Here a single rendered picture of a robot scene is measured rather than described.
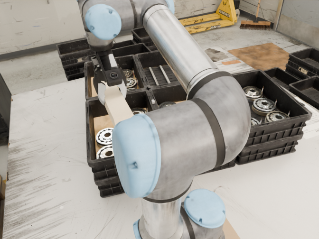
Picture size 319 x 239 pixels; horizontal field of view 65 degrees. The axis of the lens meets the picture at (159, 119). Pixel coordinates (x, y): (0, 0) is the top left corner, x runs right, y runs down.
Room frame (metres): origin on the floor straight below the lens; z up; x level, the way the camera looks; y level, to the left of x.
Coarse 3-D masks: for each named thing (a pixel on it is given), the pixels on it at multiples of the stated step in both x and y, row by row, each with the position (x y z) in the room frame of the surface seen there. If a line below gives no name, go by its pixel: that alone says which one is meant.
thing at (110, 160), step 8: (88, 104) 0.92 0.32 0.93; (152, 104) 0.89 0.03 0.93; (88, 112) 0.86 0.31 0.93; (88, 120) 0.80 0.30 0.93; (88, 128) 0.77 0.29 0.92; (88, 136) 0.71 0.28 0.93; (88, 144) 0.68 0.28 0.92; (88, 152) 0.62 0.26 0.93; (88, 160) 0.58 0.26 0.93; (96, 160) 0.58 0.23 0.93; (104, 160) 0.58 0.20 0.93; (112, 160) 0.58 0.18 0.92
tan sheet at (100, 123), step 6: (144, 108) 0.99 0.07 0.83; (96, 120) 0.92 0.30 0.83; (102, 120) 0.92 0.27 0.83; (108, 120) 0.92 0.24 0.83; (96, 126) 0.88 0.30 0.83; (102, 126) 0.88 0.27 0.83; (108, 126) 0.87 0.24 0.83; (96, 132) 0.84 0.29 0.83; (96, 144) 0.76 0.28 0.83; (96, 150) 0.72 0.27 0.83
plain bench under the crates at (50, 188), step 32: (32, 96) 1.37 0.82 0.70; (64, 96) 1.35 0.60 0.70; (32, 128) 1.05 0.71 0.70; (64, 128) 1.03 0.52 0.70; (32, 160) 0.81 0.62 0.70; (64, 160) 0.80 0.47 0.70; (288, 160) 0.71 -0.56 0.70; (32, 192) 0.63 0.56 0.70; (64, 192) 0.62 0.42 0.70; (96, 192) 0.61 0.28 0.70; (224, 192) 0.57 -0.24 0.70; (256, 192) 0.56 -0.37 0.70; (288, 192) 0.55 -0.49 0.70; (32, 224) 0.48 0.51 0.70; (64, 224) 0.48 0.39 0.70; (96, 224) 0.47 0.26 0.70; (128, 224) 0.46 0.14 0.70; (256, 224) 0.43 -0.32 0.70; (288, 224) 0.42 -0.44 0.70
